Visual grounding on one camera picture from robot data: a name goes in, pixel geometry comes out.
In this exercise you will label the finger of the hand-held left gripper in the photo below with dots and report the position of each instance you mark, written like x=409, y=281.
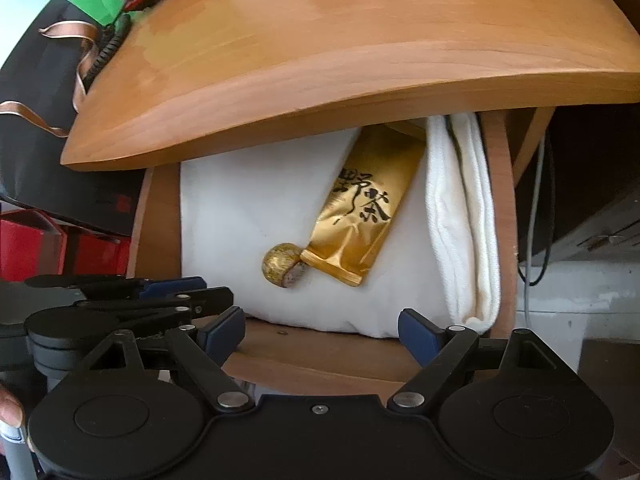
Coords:
x=172, y=288
x=210, y=302

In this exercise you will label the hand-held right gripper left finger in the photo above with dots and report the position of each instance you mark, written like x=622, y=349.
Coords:
x=222, y=332

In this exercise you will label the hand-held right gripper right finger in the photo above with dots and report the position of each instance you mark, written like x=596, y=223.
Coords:
x=417, y=335

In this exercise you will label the gold foil tea ball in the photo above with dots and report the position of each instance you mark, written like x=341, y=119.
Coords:
x=277, y=265

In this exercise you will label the light wooden drawer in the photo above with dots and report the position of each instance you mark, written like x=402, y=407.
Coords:
x=310, y=360

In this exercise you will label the gold tea packet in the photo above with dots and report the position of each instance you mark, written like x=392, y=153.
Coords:
x=360, y=210

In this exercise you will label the person's left hand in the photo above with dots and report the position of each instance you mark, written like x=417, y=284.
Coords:
x=11, y=410

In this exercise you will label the row of red gift bags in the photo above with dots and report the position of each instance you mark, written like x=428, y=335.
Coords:
x=35, y=245

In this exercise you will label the white cloth liner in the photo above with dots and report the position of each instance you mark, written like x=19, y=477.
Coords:
x=235, y=220

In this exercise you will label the folded white towel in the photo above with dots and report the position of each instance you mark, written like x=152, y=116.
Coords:
x=450, y=230

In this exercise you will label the black paper bag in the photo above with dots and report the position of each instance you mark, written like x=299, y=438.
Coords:
x=45, y=160

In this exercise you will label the brown wooden board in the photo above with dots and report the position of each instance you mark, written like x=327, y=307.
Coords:
x=615, y=400

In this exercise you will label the dark wooden cabinet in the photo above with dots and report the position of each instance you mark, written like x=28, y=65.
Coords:
x=590, y=185

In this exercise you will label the light wooden nightstand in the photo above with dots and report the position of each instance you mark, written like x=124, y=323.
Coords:
x=325, y=45

